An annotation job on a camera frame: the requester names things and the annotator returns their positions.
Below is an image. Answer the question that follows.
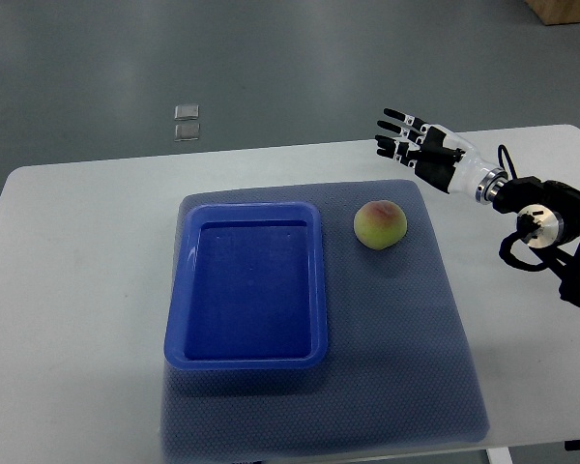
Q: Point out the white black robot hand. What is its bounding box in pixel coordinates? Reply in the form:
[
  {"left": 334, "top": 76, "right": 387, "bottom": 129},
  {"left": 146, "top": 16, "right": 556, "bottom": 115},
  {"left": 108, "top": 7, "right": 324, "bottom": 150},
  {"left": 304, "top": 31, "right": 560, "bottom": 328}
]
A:
[{"left": 375, "top": 108, "right": 508, "bottom": 204}]

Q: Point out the green red peach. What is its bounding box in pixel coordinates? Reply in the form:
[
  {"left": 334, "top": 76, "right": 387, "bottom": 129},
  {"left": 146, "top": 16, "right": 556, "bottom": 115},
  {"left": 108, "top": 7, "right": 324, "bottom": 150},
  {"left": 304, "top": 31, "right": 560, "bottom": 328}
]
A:
[{"left": 353, "top": 200, "right": 408, "bottom": 250}]

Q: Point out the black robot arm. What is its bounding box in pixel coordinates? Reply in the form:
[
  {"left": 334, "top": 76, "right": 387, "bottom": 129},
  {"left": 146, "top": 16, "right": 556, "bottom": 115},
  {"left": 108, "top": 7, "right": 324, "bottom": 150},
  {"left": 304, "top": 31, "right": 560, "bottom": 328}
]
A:
[{"left": 486, "top": 145, "right": 580, "bottom": 308}]

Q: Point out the upper metal floor plate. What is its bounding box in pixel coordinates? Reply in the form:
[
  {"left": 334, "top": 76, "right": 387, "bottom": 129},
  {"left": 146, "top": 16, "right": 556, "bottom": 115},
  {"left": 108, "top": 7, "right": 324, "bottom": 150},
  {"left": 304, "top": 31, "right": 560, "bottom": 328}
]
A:
[{"left": 174, "top": 103, "right": 199, "bottom": 121}]

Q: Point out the metal floor plate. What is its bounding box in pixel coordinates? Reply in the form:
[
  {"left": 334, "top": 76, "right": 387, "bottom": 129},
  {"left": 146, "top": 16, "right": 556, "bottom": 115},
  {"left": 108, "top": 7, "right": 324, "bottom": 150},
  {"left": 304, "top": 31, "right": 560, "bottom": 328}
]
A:
[
  {"left": 174, "top": 103, "right": 199, "bottom": 121},
  {"left": 174, "top": 122, "right": 200, "bottom": 142}
]

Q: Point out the lower metal floor plate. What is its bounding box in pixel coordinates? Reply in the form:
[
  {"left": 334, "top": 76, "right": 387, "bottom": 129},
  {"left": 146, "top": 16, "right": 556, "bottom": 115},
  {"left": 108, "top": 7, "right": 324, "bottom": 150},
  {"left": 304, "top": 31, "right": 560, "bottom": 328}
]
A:
[{"left": 174, "top": 122, "right": 200, "bottom": 142}]

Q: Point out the wooden box corner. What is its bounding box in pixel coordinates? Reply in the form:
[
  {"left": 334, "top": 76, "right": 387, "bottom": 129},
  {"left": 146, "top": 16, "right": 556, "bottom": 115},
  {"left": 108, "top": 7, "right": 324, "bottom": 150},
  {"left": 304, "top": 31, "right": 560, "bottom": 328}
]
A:
[{"left": 525, "top": 0, "right": 580, "bottom": 25}]

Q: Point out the grey blue mesh mat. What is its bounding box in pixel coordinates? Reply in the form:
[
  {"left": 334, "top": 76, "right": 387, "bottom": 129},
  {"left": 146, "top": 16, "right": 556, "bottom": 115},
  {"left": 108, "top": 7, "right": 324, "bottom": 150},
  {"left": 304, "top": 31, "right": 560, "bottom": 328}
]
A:
[{"left": 160, "top": 180, "right": 489, "bottom": 463}]

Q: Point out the blue plastic tray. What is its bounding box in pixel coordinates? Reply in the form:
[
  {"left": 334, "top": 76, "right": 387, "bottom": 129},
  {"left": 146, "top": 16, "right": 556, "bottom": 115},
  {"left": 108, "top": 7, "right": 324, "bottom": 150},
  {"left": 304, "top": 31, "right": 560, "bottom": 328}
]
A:
[{"left": 164, "top": 202, "right": 328, "bottom": 372}]

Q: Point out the white table leg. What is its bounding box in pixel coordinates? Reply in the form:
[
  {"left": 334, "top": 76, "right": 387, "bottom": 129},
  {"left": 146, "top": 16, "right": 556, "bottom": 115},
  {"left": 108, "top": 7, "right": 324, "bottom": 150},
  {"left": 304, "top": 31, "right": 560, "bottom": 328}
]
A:
[{"left": 486, "top": 447, "right": 513, "bottom": 464}]

